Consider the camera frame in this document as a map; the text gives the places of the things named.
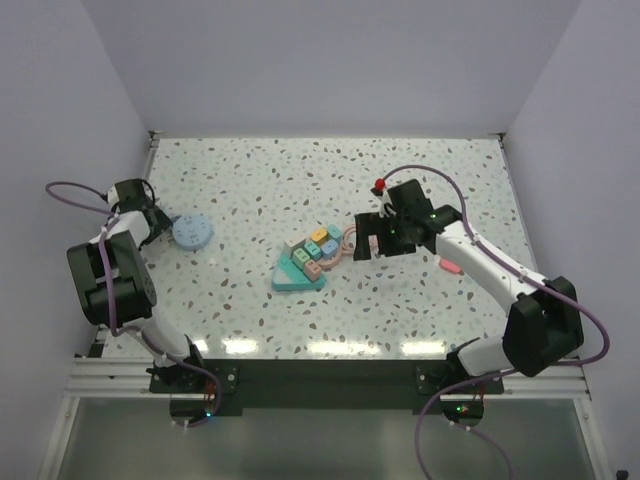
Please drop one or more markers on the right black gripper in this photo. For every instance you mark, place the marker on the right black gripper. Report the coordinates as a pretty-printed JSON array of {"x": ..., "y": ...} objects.
[{"x": 373, "y": 224}]

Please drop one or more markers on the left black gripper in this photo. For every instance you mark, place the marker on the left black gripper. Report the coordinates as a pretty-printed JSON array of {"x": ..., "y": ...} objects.
[{"x": 163, "y": 223}]

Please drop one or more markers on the blue round power strip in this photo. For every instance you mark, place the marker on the blue round power strip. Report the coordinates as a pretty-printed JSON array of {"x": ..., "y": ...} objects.
[{"x": 192, "y": 232}]

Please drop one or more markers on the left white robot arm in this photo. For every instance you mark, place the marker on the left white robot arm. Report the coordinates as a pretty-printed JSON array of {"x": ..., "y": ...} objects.
[{"x": 115, "y": 289}]

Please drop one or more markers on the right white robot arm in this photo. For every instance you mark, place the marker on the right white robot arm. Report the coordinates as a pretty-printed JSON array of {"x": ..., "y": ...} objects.
[{"x": 542, "y": 326}]

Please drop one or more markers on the yellow plug adapter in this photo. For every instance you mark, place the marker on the yellow plug adapter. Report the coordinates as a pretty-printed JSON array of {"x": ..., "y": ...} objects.
[{"x": 319, "y": 236}]

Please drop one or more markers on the brownish pink plug adapter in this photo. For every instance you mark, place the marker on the brownish pink plug adapter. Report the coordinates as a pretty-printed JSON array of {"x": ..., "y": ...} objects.
[{"x": 312, "y": 270}]

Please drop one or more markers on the light green plug adapter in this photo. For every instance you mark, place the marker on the light green plug adapter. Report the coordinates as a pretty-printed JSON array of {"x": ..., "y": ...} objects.
[{"x": 300, "y": 257}]

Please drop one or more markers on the pink round power strip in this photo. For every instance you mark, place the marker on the pink round power strip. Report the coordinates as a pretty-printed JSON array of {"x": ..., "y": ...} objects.
[{"x": 335, "y": 233}]

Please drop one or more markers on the teal triangular power strip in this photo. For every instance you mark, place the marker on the teal triangular power strip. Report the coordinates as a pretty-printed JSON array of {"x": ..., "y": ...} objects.
[{"x": 289, "y": 278}]

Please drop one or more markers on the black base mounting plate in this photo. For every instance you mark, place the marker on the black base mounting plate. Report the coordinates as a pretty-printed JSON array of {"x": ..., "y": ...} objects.
[{"x": 301, "y": 384}]

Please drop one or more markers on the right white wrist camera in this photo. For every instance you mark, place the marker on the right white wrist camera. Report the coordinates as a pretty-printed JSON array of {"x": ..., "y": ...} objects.
[{"x": 379, "y": 190}]

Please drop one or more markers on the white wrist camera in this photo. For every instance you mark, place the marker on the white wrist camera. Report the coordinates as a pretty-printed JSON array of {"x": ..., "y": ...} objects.
[
  {"x": 111, "y": 196},
  {"x": 379, "y": 190}
]

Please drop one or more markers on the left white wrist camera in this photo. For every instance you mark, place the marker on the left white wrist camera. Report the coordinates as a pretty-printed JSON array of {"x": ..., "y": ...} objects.
[{"x": 111, "y": 196}]

